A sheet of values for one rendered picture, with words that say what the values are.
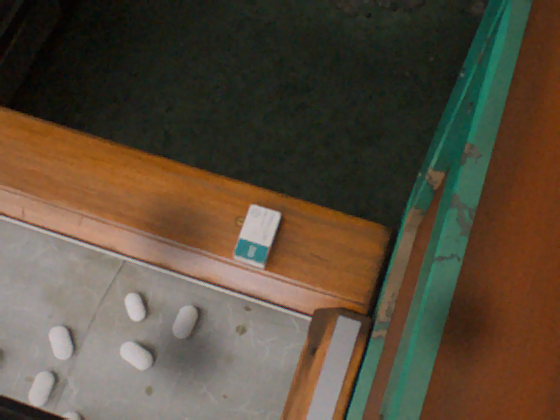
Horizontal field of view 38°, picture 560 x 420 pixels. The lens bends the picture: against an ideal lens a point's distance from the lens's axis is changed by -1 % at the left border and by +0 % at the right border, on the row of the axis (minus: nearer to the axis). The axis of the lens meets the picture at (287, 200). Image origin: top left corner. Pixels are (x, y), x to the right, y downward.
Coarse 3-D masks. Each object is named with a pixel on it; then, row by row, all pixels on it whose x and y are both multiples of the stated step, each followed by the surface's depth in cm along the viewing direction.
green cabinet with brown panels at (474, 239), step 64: (512, 0) 39; (512, 64) 38; (448, 128) 55; (512, 128) 32; (448, 192) 38; (512, 192) 27; (448, 256) 35; (512, 256) 24; (384, 320) 74; (448, 320) 33; (512, 320) 21; (384, 384) 58; (448, 384) 28; (512, 384) 19
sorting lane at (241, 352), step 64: (0, 256) 90; (64, 256) 90; (0, 320) 88; (64, 320) 88; (128, 320) 88; (256, 320) 87; (0, 384) 86; (64, 384) 85; (128, 384) 85; (192, 384) 85; (256, 384) 85
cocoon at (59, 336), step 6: (54, 330) 85; (60, 330) 85; (66, 330) 86; (54, 336) 85; (60, 336) 85; (66, 336) 85; (54, 342) 85; (60, 342) 85; (66, 342) 85; (54, 348) 85; (60, 348) 85; (66, 348) 85; (72, 348) 85; (60, 354) 85; (66, 354) 85
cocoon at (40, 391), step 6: (42, 372) 84; (48, 372) 84; (36, 378) 84; (42, 378) 84; (48, 378) 84; (54, 378) 85; (36, 384) 84; (42, 384) 84; (48, 384) 84; (30, 390) 84; (36, 390) 83; (42, 390) 83; (48, 390) 84; (30, 396) 83; (36, 396) 83; (42, 396) 83; (48, 396) 84; (30, 402) 83; (36, 402) 83; (42, 402) 83
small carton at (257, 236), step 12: (252, 204) 87; (252, 216) 86; (264, 216) 86; (276, 216) 86; (252, 228) 86; (264, 228) 86; (276, 228) 86; (240, 240) 86; (252, 240) 86; (264, 240) 86; (240, 252) 85; (252, 252) 85; (264, 252) 85; (252, 264) 86; (264, 264) 85
